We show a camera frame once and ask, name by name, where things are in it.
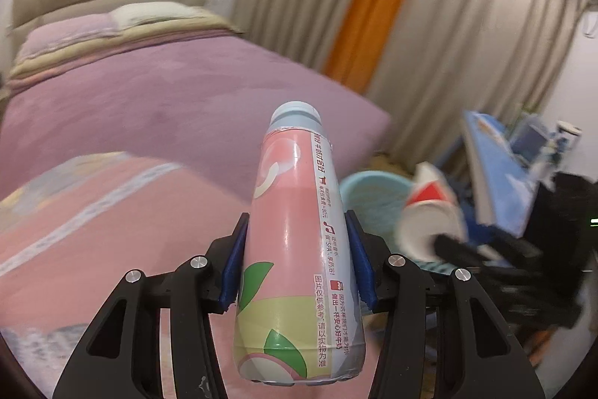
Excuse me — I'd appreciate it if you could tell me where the red white paper cup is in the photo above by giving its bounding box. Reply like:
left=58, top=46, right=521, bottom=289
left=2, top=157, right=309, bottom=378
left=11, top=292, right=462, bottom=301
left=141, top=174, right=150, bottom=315
left=394, top=162, right=467, bottom=262

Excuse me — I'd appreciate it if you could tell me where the pink blanket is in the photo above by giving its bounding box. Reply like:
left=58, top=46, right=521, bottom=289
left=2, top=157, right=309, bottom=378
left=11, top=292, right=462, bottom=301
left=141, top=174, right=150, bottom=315
left=1, top=153, right=248, bottom=395

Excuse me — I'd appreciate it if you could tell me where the blue desk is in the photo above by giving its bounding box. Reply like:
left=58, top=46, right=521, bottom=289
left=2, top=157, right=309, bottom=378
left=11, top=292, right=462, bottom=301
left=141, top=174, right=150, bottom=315
left=435, top=110, right=535, bottom=237

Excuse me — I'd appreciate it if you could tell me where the white pillow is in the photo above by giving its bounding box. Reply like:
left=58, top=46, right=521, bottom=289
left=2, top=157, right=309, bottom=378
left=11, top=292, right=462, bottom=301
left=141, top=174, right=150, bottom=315
left=111, top=1, right=209, bottom=30

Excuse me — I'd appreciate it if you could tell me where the purple bed cover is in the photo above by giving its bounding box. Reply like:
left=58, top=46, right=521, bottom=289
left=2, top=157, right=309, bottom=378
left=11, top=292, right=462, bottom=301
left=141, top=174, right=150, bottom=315
left=1, top=36, right=390, bottom=200

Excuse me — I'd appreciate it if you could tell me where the beige curtain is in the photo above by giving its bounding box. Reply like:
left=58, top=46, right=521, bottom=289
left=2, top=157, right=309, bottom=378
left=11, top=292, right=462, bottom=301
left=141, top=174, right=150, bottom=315
left=233, top=0, right=586, bottom=165

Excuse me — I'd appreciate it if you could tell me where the pink yogurt drink bottle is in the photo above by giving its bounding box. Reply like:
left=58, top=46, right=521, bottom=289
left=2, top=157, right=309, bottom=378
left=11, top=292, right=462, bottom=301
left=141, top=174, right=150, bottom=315
left=233, top=101, right=366, bottom=385

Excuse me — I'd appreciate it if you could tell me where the stack of books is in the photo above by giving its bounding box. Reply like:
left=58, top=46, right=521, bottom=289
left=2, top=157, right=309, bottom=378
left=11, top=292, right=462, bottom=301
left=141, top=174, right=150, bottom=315
left=509, top=113, right=549, bottom=167

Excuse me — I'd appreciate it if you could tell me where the white cup on desk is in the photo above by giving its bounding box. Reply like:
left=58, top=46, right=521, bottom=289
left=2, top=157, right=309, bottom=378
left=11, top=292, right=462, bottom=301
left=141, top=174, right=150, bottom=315
left=555, top=120, right=583, bottom=154

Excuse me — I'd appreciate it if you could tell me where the light blue laundry basket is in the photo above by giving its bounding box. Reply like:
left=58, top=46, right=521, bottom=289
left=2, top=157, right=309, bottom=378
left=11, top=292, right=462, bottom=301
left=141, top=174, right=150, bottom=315
left=340, top=170, right=456, bottom=274

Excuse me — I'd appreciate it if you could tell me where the pink pillow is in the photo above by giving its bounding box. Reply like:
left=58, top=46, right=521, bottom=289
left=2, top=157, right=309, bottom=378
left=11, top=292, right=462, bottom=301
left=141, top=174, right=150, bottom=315
left=16, top=13, right=121, bottom=63

